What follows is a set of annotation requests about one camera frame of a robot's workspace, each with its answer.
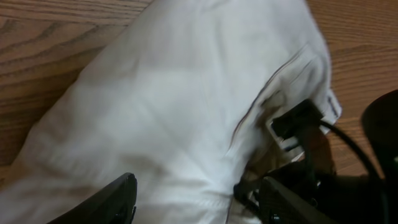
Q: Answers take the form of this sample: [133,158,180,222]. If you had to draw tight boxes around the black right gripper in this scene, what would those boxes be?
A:
[234,100,386,223]

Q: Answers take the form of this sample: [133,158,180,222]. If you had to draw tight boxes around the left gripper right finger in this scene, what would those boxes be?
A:
[258,177,337,224]

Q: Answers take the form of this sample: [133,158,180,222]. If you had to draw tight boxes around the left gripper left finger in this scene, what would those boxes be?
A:
[49,172,137,224]

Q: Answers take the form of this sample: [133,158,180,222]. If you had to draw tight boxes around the beige cotton shorts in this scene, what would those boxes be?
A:
[1,0,341,223]

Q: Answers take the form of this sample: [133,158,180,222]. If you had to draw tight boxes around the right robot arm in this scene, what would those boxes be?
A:
[234,91,397,223]

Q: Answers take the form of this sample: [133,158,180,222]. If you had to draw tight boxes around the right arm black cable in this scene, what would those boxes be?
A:
[318,119,383,184]

